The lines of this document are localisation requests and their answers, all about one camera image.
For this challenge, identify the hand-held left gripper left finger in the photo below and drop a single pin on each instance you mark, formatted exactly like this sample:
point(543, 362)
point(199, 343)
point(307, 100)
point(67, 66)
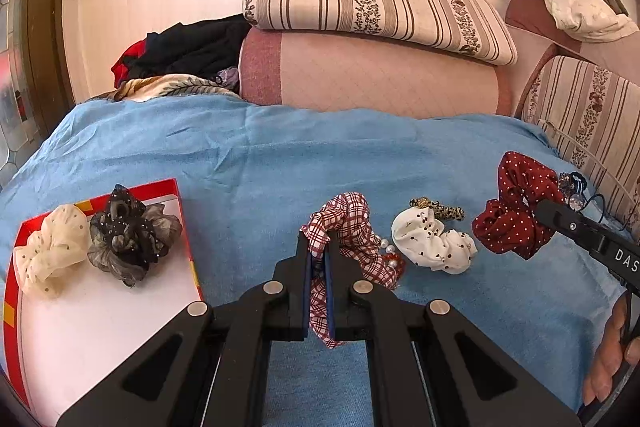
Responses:
point(304, 288)

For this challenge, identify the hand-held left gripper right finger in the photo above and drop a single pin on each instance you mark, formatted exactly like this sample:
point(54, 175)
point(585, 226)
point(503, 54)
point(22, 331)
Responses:
point(330, 293)

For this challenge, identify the red cloth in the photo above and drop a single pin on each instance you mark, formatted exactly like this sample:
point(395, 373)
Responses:
point(120, 67)

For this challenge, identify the blue blanket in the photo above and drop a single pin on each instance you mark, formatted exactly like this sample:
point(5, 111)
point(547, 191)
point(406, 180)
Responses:
point(250, 157)

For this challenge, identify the white crumpled cloth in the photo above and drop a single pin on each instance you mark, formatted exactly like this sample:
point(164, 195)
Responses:
point(585, 14)

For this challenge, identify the purple cloth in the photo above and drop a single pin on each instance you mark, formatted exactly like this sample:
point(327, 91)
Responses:
point(229, 78)

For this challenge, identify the red plaid scrunchie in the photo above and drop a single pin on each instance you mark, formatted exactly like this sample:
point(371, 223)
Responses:
point(350, 217)

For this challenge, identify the black grey organza scrunchie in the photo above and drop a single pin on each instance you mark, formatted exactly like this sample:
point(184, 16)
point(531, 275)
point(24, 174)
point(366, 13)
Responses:
point(130, 237)

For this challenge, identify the dark red polka dot scrunchie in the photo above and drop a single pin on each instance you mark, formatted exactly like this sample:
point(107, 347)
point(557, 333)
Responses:
point(505, 222)

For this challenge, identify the striped floral seat cushion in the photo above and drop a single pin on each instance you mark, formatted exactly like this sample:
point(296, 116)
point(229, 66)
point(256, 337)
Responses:
point(590, 107)

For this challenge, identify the pink quilted bolster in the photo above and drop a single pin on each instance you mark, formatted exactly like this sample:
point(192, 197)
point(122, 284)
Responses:
point(375, 77)

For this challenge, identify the person's right hand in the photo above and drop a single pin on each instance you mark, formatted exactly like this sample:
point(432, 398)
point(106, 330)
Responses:
point(605, 357)

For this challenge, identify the pink sofa armrest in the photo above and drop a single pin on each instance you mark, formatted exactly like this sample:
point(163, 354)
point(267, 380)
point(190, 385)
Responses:
point(530, 14)

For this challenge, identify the floral satin cloth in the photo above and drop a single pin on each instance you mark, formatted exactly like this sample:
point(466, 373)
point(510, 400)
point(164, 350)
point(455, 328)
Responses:
point(160, 87)

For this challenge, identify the black clothes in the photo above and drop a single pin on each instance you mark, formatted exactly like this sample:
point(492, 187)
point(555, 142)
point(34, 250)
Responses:
point(200, 47)

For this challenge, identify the wooden door with leaded glass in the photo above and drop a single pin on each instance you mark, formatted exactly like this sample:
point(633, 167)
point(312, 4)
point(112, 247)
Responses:
point(45, 32)

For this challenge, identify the red box with white inside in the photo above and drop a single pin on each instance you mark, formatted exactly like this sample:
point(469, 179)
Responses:
point(100, 322)

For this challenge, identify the cream dotted scrunchie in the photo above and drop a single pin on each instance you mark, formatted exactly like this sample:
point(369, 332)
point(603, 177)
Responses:
point(50, 247)

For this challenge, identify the white cherry print scrunchie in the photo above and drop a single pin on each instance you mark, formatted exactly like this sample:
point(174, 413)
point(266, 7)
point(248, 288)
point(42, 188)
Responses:
point(430, 242)

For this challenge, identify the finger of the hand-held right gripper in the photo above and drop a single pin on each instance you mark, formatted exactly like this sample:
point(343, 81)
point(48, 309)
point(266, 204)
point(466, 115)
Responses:
point(565, 222)

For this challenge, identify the thin black hair elastic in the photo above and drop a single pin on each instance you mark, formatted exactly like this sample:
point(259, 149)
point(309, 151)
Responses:
point(602, 204)

